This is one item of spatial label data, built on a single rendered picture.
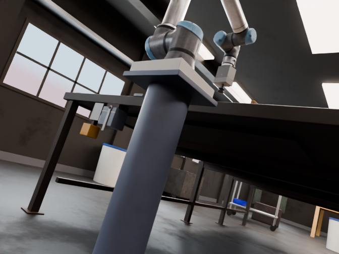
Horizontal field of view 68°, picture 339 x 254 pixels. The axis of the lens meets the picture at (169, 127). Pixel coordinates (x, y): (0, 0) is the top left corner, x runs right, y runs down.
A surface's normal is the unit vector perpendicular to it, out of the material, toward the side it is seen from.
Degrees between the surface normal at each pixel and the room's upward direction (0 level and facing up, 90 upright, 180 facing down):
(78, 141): 90
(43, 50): 90
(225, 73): 90
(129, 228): 90
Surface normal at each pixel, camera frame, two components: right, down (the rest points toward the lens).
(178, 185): -0.62, -0.32
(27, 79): 0.76, 0.12
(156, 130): 0.05, -0.16
